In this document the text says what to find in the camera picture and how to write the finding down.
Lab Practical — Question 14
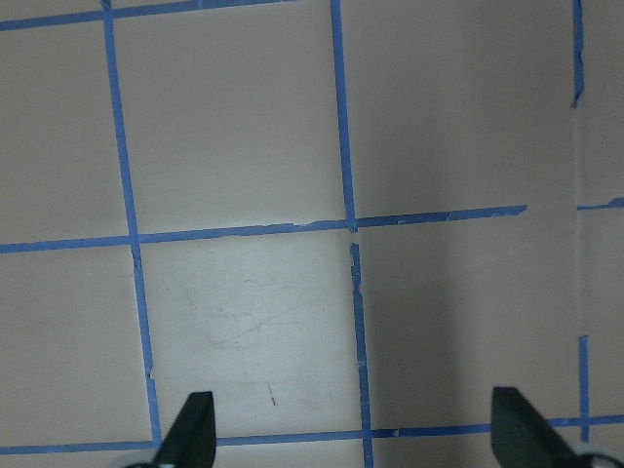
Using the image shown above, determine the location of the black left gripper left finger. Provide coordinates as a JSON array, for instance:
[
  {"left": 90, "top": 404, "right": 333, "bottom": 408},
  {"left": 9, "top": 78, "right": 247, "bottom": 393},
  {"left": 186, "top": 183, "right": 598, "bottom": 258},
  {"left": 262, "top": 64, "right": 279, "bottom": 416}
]
[{"left": 151, "top": 391, "right": 216, "bottom": 468}]

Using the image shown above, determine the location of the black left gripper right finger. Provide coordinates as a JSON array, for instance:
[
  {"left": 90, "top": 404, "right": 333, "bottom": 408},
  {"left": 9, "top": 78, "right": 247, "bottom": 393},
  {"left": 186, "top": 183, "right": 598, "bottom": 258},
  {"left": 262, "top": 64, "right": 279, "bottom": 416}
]
[{"left": 490, "top": 386, "right": 590, "bottom": 468}]

